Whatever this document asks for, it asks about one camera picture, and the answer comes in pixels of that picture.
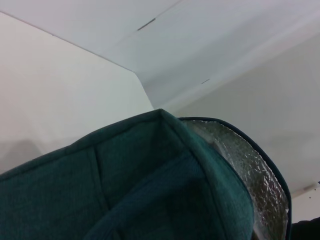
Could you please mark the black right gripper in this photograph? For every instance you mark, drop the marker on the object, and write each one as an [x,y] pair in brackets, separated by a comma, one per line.
[307,230]

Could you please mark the teal insulated lunch bag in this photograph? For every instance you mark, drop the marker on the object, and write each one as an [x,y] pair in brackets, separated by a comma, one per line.
[125,187]

